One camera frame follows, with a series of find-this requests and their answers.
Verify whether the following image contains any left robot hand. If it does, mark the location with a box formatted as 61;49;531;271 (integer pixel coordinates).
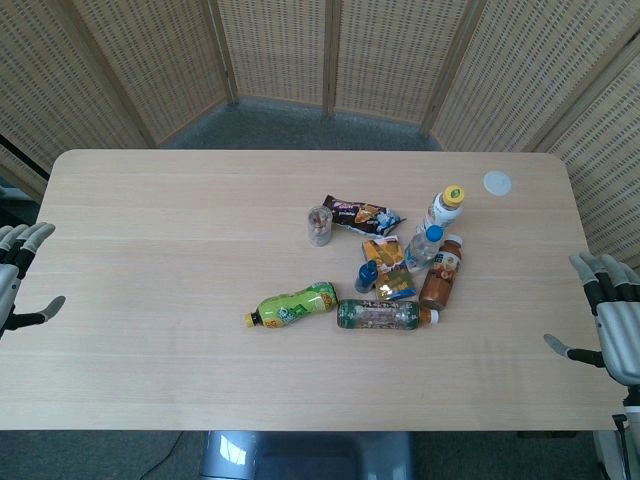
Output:
0;222;67;343

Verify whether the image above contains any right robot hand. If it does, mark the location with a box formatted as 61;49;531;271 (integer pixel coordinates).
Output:
543;251;640;387

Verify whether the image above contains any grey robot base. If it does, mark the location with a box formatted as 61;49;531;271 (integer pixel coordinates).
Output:
198;430;417;480

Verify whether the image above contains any brown tea bottle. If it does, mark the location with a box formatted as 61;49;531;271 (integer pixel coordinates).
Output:
418;233;465;312

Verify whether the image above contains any dark green clear bottle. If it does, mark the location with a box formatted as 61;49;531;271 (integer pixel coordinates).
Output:
336;298;441;332

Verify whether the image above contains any green yellow-capped bottle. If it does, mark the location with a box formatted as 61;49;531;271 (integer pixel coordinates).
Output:
244;281;339;331

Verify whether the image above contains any white round table cap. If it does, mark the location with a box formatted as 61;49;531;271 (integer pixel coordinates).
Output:
482;170;515;197

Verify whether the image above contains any white bottle yellow cap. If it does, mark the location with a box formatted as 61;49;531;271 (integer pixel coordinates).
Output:
414;184;467;236

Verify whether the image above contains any clear water bottle blue cap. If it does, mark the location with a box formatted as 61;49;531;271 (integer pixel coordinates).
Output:
404;224;446;273

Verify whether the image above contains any yellow orange snack bag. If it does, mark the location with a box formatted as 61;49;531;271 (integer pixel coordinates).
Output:
361;234;417;302

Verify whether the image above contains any small blue bottle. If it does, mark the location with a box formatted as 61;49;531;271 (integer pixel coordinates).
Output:
354;259;380;294

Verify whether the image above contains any dark snack bag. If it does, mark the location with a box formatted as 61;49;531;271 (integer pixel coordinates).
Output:
322;194;407;239

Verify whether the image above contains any clear plastic snack cup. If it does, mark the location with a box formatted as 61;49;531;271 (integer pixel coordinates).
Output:
307;205;335;248

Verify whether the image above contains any woven folding screen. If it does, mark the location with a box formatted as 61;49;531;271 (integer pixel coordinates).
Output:
0;0;640;261

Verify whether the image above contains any black cable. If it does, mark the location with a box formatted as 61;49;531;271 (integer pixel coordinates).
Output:
149;430;187;480

